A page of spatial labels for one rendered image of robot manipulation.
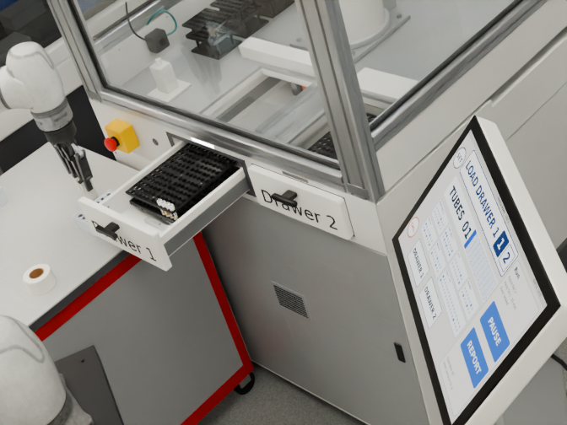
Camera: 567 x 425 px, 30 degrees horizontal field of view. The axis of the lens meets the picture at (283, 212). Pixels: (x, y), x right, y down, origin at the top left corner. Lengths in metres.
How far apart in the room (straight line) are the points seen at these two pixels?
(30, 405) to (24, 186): 1.06
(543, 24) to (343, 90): 0.69
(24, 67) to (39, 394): 0.79
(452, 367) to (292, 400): 1.45
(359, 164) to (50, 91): 0.78
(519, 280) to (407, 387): 1.03
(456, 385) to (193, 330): 1.32
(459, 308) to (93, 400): 0.83
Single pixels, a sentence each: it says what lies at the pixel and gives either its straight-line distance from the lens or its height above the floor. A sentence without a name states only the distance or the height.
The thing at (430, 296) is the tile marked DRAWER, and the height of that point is 1.01.
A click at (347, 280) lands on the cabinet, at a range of 2.49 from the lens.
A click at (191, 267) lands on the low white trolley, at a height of 0.55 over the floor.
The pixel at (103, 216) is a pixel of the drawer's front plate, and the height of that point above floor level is 0.91.
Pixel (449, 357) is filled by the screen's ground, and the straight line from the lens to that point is 1.77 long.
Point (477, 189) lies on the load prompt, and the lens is 1.85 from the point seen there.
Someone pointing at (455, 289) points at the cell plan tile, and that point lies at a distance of 1.81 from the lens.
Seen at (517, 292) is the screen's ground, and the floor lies 1.15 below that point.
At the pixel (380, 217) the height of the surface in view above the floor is 0.90.
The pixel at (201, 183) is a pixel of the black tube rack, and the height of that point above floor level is 0.90.
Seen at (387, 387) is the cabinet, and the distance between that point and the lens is 2.72.
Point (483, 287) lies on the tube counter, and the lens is 1.74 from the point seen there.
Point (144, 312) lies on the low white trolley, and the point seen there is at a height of 0.54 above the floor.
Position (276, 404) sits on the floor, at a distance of 3.17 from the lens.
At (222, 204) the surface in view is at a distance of 2.49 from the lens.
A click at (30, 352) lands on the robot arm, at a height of 1.01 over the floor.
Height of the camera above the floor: 2.29
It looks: 37 degrees down
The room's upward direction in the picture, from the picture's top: 18 degrees counter-clockwise
